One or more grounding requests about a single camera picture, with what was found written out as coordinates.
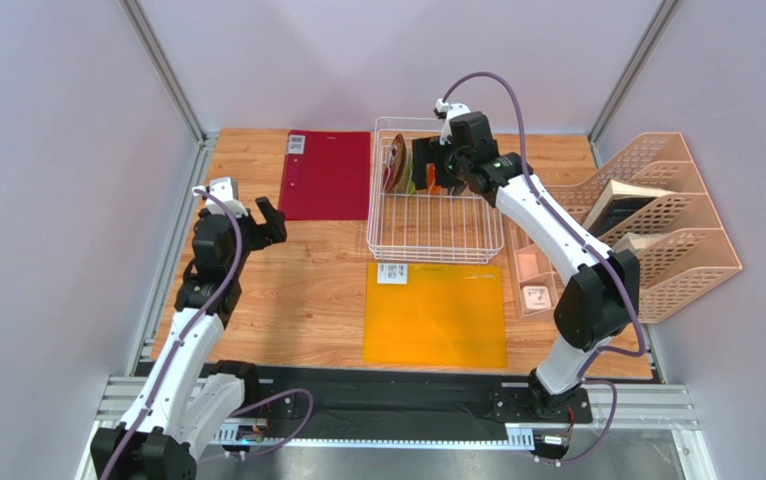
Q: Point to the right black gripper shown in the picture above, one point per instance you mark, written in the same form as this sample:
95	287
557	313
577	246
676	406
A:
432	154

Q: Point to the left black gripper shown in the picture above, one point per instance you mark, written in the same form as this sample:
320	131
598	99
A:
273	230

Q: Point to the red floral plate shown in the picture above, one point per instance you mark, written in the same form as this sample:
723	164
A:
394	165

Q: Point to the green plastic plate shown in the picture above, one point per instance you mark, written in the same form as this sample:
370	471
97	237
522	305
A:
408	184

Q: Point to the white wire dish rack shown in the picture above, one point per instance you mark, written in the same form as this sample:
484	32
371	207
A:
424	228

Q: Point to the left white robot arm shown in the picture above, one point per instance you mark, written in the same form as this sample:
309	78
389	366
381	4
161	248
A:
168	426

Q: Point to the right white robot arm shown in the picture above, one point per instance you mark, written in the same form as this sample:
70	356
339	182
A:
601	293

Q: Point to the orange plastic plate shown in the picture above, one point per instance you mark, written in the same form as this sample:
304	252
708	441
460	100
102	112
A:
433	187

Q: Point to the red mat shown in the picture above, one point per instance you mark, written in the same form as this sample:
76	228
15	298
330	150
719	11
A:
331	180

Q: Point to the white label on red mat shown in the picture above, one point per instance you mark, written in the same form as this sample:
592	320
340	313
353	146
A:
296	144

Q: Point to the white barcode label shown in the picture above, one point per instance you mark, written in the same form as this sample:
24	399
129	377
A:
392	274

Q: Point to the orange mat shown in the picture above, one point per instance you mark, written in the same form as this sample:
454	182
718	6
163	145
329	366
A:
446	316

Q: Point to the small beige tray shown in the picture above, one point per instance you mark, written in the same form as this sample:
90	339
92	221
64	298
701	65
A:
536	284

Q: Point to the black cover book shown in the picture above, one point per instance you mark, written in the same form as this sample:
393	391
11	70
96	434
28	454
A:
617	202

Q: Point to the beige plastic file organizer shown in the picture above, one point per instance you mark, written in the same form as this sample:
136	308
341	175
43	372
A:
693	253

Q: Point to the tan book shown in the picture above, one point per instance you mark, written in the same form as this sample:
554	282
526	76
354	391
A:
637	242

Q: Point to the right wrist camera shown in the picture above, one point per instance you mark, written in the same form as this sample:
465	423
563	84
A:
447	112

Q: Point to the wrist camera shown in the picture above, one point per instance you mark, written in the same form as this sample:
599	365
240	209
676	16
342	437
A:
447	112
225	190

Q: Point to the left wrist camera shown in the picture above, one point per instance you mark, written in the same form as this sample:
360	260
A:
225	190

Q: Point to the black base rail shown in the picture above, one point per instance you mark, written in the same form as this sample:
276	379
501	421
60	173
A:
388	405

